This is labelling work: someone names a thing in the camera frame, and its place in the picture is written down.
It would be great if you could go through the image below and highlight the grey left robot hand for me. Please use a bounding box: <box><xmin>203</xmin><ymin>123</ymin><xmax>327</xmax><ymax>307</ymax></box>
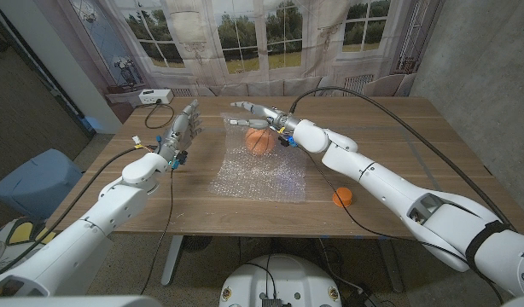
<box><xmin>158</xmin><ymin>99</ymin><xmax>203</xmax><ymax>162</ymax></box>

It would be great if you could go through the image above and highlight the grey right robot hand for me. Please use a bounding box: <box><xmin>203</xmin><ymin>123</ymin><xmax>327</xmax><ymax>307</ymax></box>
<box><xmin>228</xmin><ymin>101</ymin><xmax>301</xmax><ymax>133</ymax></box>

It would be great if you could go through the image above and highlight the small orange basketball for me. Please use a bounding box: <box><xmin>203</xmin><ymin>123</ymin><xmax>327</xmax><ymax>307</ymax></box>
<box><xmin>244</xmin><ymin>127</ymin><xmax>277</xmax><ymax>156</ymax></box>

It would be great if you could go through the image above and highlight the clear bubble wrap sheet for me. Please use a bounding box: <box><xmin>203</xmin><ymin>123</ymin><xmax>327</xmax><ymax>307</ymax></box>
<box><xmin>208</xmin><ymin>112</ymin><xmax>308</xmax><ymax>204</ymax></box>

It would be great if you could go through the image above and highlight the orange bottle cap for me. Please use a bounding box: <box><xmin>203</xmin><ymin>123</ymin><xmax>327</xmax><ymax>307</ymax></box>
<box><xmin>332</xmin><ymin>186</ymin><xmax>353</xmax><ymax>209</ymax></box>

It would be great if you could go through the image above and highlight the white power strip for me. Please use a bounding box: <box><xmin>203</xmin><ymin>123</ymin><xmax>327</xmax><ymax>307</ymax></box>
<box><xmin>137</xmin><ymin>88</ymin><xmax>175</xmax><ymax>106</ymax></box>

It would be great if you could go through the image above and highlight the printed window backdrop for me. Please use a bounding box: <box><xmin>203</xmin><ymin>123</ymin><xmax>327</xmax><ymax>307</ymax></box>
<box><xmin>31</xmin><ymin>0</ymin><xmax>445</xmax><ymax>125</ymax></box>

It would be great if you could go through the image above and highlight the white metal table leg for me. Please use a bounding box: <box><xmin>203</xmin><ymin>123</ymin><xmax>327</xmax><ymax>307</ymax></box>
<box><xmin>376</xmin><ymin>238</ymin><xmax>405</xmax><ymax>294</ymax></box>
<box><xmin>160</xmin><ymin>235</ymin><xmax>184</xmax><ymax>287</ymax></box>

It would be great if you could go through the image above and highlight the blue chair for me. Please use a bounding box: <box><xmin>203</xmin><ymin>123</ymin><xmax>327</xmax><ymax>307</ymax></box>
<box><xmin>0</xmin><ymin>148</ymin><xmax>84</xmax><ymax>221</ymax></box>

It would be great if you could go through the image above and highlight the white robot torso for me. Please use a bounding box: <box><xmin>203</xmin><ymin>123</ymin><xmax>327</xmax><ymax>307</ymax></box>
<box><xmin>218</xmin><ymin>253</ymin><xmax>343</xmax><ymax>307</ymax></box>

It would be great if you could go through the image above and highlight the yellow and black item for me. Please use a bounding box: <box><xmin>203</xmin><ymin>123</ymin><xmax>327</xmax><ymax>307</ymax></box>
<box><xmin>5</xmin><ymin>217</ymin><xmax>48</xmax><ymax>245</ymax></box>

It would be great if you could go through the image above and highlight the black power strip cable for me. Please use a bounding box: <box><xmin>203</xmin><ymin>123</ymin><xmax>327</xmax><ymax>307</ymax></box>
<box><xmin>143</xmin><ymin>101</ymin><xmax>176</xmax><ymax>130</ymax></box>

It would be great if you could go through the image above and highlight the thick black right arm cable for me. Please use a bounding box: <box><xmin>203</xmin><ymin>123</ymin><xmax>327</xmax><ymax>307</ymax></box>
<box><xmin>288</xmin><ymin>86</ymin><xmax>517</xmax><ymax>234</ymax></box>

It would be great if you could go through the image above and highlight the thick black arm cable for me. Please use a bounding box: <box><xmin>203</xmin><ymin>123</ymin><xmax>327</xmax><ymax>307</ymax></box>
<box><xmin>0</xmin><ymin>145</ymin><xmax>159</xmax><ymax>281</ymax></box>
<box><xmin>288</xmin><ymin>86</ymin><xmax>517</xmax><ymax>234</ymax></box>

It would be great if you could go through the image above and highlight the thin black left wrist cable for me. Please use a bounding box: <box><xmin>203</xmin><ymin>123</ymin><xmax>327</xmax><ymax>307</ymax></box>
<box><xmin>139</xmin><ymin>166</ymin><xmax>176</xmax><ymax>296</ymax></box>

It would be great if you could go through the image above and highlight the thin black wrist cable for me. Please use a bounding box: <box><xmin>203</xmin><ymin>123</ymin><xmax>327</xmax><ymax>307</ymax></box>
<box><xmin>298</xmin><ymin>144</ymin><xmax>506</xmax><ymax>306</ymax></box>
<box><xmin>139</xmin><ymin>166</ymin><xmax>176</xmax><ymax>296</ymax></box>

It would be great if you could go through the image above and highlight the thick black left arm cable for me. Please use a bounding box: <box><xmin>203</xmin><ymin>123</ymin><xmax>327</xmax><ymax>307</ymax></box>
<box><xmin>0</xmin><ymin>145</ymin><xmax>159</xmax><ymax>281</ymax></box>

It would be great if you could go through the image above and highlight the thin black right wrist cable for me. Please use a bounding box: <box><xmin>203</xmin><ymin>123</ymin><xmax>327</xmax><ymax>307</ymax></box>
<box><xmin>298</xmin><ymin>144</ymin><xmax>506</xmax><ymax>306</ymax></box>

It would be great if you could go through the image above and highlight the black metal frame rail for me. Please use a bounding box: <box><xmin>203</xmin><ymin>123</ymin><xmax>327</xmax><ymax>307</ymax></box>
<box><xmin>0</xmin><ymin>6</ymin><xmax>96</xmax><ymax>140</ymax></box>

